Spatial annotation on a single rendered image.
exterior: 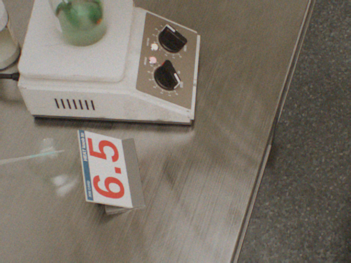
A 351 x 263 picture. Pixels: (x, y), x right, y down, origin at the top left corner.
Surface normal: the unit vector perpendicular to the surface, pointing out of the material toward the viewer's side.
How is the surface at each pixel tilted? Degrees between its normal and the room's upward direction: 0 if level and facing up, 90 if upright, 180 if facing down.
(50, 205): 0
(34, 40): 0
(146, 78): 30
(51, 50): 0
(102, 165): 40
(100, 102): 90
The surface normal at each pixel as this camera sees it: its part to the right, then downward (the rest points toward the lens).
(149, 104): -0.08, 0.85
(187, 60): 0.47, -0.43
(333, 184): -0.04, -0.52
